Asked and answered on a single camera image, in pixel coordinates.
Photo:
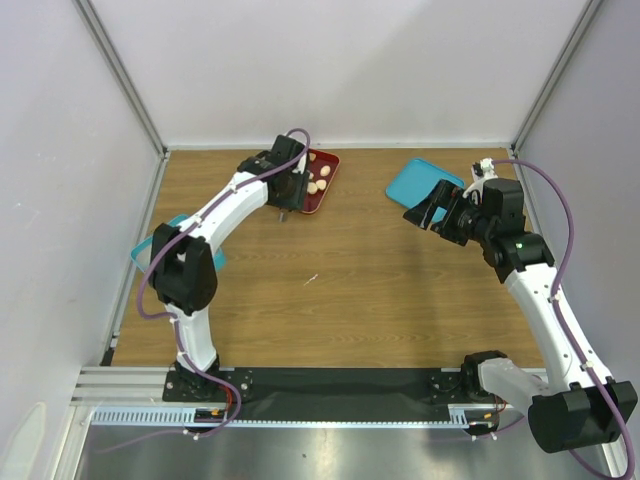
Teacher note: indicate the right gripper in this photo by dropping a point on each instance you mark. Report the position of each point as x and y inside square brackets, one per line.
[442, 196]

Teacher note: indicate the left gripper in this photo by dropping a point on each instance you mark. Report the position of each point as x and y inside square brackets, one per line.
[295, 202]

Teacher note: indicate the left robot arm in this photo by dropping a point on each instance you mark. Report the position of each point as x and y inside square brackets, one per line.
[181, 280]

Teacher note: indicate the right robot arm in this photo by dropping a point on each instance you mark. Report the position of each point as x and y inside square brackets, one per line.
[579, 404]

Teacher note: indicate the blue tin lid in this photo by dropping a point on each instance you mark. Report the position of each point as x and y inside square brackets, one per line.
[416, 180]

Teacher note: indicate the red tray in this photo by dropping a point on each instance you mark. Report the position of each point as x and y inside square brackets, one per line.
[314, 201]

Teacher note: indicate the blue tin box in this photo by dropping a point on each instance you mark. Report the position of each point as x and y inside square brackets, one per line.
[141, 254]

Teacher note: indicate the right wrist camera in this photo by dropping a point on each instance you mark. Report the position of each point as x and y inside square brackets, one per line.
[481, 171]

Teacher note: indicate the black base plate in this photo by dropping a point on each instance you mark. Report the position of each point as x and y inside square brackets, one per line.
[386, 395]

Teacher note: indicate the left aluminium frame post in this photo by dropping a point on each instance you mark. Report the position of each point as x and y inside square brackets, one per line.
[107, 48]

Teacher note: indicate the aluminium frame post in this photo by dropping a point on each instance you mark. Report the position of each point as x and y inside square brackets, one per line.
[574, 40]
[107, 48]

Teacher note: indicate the right aluminium frame post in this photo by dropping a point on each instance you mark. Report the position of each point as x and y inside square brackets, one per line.
[574, 40]

